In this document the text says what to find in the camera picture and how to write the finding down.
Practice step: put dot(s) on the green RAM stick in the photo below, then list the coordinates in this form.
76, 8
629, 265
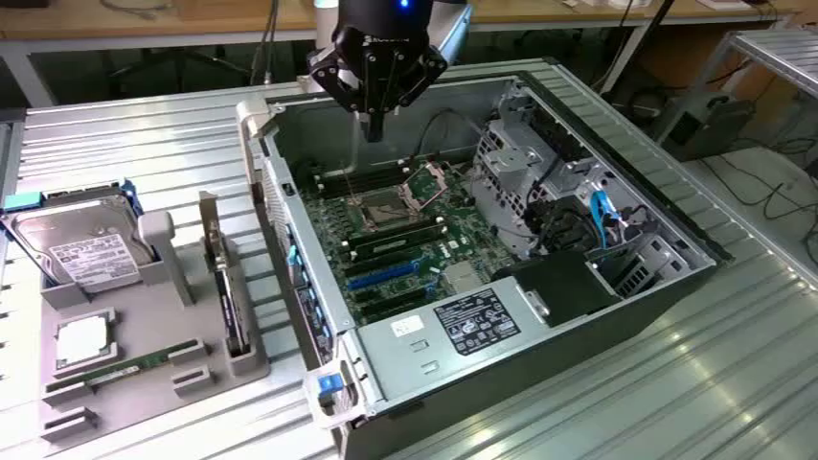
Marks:
130, 365

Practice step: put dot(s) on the grey chipset heatsink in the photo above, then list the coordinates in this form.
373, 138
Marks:
460, 279

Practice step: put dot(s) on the green motherboard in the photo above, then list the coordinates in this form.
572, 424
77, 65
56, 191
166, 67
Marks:
447, 239

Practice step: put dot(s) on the blue case latch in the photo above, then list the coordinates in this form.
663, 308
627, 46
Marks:
326, 386

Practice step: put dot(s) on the metal slat table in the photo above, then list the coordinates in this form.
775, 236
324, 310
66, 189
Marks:
779, 52

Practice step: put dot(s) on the grey parts rack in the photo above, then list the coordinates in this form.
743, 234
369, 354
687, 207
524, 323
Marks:
140, 393

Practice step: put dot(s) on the grey power supply unit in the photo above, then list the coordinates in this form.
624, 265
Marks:
408, 354

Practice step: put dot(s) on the metal socket cover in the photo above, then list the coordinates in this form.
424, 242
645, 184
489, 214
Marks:
427, 184

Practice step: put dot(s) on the wooden desk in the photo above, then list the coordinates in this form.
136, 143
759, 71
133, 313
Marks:
190, 19

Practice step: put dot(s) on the graphics card with metal bracket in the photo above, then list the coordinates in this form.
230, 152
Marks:
229, 297

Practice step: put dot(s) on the blue expansion slot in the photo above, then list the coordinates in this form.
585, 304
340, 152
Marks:
380, 277

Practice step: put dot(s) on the thin metal locking lever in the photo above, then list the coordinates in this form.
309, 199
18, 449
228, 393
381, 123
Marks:
350, 182

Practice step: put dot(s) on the perforated metal disk bay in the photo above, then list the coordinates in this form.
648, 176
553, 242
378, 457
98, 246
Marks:
511, 158

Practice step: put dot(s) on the CPU socket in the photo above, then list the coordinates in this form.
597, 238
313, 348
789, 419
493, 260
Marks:
389, 211

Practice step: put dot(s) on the open PC case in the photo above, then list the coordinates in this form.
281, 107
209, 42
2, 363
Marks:
639, 158

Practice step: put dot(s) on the silver CPU chip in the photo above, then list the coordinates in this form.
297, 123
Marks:
81, 341

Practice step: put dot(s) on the long expansion slot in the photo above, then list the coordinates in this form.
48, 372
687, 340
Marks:
390, 297
381, 261
399, 311

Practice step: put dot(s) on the blue disk carrier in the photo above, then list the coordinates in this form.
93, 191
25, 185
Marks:
25, 201

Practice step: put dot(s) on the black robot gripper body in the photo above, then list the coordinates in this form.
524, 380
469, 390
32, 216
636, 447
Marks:
382, 29

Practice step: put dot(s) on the black box on floor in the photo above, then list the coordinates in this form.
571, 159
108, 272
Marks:
703, 129

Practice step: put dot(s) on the silver hard disk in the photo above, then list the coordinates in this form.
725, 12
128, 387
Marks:
69, 239

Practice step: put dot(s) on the installed RAM stick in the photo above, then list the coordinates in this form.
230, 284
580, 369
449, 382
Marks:
396, 238

